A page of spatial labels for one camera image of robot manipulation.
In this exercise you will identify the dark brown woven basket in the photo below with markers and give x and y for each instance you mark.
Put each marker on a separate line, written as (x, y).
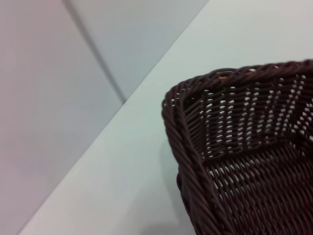
(244, 176)

